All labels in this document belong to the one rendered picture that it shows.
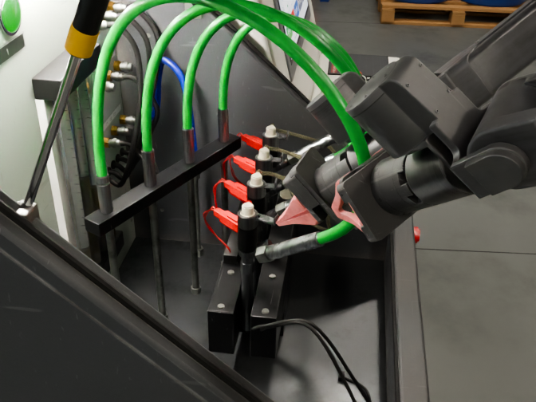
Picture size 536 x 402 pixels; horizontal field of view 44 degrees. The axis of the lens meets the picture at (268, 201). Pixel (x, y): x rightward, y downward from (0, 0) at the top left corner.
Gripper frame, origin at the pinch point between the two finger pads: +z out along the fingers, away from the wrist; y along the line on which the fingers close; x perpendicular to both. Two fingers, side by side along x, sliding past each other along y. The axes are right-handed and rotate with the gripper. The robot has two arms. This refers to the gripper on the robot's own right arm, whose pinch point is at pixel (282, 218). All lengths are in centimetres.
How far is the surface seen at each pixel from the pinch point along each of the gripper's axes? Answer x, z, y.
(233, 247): -6.6, 16.5, -0.9
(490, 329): -119, 60, -105
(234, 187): -8.5, 9.6, 6.2
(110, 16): -16.9, 11.4, 38.0
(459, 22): -464, 106, -62
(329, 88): 9.4, -23.0, 10.6
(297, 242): 9.7, -7.0, -0.9
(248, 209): 0.8, 2.6, 4.0
